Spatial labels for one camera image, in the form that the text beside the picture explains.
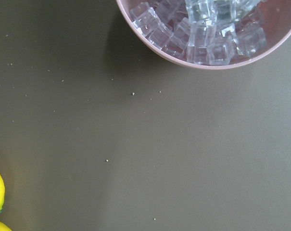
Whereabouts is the pink bowl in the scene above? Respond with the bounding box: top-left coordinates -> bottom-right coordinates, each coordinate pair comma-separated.
116,0 -> 291,70

